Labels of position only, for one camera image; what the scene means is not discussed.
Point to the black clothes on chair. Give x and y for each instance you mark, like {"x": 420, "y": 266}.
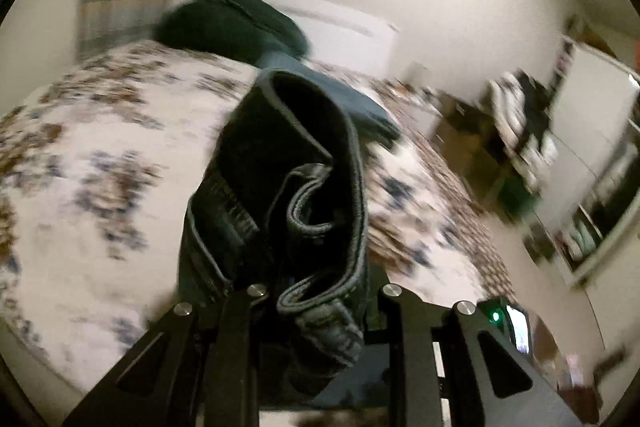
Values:
{"x": 533, "y": 115}

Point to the dark blue jeans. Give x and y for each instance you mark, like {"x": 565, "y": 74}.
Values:
{"x": 282, "y": 203}

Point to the brown cardboard box by nightstand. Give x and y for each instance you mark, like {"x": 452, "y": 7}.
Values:
{"x": 468, "y": 140}

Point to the dark green quilted comforter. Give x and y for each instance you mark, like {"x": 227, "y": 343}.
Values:
{"x": 243, "y": 30}

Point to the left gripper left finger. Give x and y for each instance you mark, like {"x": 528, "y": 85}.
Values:
{"x": 190, "y": 369}

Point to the brown checkered bed sheet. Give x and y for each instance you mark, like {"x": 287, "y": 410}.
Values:
{"x": 424, "y": 229}

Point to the white bed headboard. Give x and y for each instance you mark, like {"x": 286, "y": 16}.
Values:
{"x": 341, "y": 36}

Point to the white wardrobe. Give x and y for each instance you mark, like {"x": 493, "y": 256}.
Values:
{"x": 592, "y": 195}

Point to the floral bed blanket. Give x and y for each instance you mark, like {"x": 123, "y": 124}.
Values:
{"x": 96, "y": 169}

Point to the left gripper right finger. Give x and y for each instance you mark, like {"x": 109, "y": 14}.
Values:
{"x": 454, "y": 354}

